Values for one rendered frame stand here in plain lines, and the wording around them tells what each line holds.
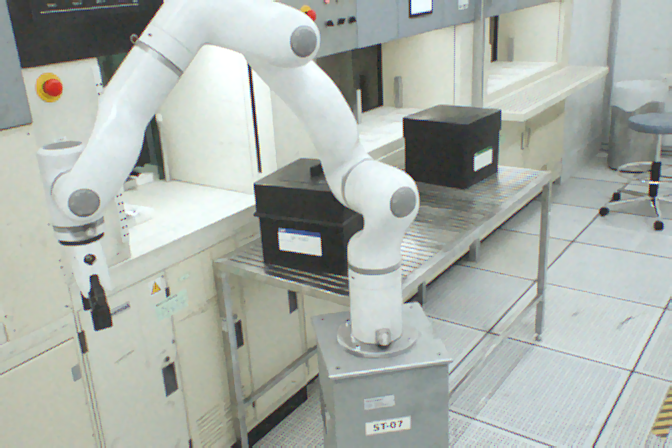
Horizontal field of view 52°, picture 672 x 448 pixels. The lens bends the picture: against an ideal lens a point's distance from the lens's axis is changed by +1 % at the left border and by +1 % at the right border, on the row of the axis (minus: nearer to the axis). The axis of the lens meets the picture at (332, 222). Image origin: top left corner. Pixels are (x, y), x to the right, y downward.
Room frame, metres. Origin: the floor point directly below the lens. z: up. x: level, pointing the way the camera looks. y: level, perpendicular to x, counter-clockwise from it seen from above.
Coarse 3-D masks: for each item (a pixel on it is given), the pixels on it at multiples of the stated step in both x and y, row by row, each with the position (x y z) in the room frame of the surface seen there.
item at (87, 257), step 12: (96, 240) 1.10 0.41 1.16; (72, 252) 1.09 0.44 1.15; (84, 252) 1.08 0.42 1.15; (96, 252) 1.09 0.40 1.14; (72, 264) 1.10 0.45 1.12; (84, 264) 1.07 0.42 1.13; (96, 264) 1.08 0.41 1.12; (84, 276) 1.07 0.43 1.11; (108, 276) 1.09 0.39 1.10; (84, 288) 1.07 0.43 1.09; (108, 288) 1.09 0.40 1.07
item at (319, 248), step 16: (272, 224) 1.85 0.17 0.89; (288, 224) 1.82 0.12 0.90; (304, 224) 1.79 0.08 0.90; (352, 224) 1.80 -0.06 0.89; (272, 240) 1.85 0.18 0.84; (288, 240) 1.82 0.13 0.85; (304, 240) 1.80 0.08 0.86; (320, 240) 1.77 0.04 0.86; (336, 240) 1.75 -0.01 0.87; (272, 256) 1.85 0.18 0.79; (288, 256) 1.82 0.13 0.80; (304, 256) 1.80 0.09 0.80; (320, 256) 1.77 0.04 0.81; (336, 256) 1.75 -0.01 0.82; (320, 272) 1.78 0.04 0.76; (336, 272) 1.75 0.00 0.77
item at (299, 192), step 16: (304, 160) 2.08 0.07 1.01; (320, 160) 2.07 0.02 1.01; (272, 176) 1.92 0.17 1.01; (288, 176) 1.91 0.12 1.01; (304, 176) 1.90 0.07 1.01; (320, 176) 1.89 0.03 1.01; (256, 192) 1.86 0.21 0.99; (272, 192) 1.83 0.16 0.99; (288, 192) 1.81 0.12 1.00; (304, 192) 1.79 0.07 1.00; (320, 192) 1.76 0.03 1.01; (256, 208) 1.86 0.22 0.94; (272, 208) 1.84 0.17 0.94; (288, 208) 1.81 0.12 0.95; (304, 208) 1.79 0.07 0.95; (320, 208) 1.76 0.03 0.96; (336, 208) 1.74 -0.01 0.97; (320, 224) 1.76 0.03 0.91; (336, 224) 1.74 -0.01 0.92
